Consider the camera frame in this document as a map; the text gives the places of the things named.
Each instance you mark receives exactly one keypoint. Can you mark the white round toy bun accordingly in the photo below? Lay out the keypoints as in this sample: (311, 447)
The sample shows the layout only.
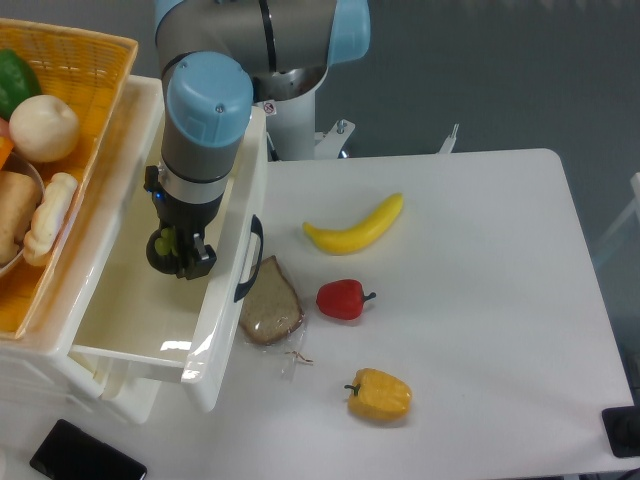
(44, 129)

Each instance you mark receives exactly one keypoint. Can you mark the red toy bell pepper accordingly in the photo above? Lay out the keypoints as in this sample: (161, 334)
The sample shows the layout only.
(343, 299)

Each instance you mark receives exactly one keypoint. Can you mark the yellow toy banana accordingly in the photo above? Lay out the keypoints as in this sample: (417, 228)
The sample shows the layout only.
(360, 235)

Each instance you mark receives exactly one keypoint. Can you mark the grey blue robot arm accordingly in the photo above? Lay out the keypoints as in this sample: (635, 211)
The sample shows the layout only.
(219, 60)

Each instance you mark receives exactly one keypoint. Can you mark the black smartphone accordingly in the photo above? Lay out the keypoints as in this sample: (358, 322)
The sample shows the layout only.
(69, 453)

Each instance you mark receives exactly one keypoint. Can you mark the yellow toy bell pepper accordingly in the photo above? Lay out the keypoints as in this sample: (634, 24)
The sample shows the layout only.
(378, 396)

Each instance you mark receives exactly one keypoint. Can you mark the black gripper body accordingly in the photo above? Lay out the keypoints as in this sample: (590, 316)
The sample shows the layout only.
(189, 216)

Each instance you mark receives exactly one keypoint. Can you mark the white plastic drawer cabinet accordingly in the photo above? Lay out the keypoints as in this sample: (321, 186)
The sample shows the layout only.
(46, 368)

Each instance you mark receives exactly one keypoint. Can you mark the wrapped brown bread slice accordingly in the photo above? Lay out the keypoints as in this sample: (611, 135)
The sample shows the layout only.
(272, 310)

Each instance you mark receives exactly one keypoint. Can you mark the beige toy bread roll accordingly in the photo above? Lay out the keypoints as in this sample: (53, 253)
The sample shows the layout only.
(19, 198)

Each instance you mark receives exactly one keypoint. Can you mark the open white upper drawer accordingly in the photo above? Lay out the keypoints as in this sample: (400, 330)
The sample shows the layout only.
(176, 330)

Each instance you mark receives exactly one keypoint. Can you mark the green toy pepper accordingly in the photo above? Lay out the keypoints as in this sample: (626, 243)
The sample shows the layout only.
(18, 82)

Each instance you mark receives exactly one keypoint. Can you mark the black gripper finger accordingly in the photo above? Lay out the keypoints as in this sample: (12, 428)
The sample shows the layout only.
(195, 257)

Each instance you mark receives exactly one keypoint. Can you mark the cream toy bread stick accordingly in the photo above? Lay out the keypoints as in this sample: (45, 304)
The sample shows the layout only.
(48, 218)

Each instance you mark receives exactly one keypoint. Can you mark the black device at table edge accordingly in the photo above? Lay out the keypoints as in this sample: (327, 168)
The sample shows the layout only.
(622, 430)

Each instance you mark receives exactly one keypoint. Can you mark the dark drawer handle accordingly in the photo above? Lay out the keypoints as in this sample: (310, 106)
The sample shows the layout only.
(253, 260)

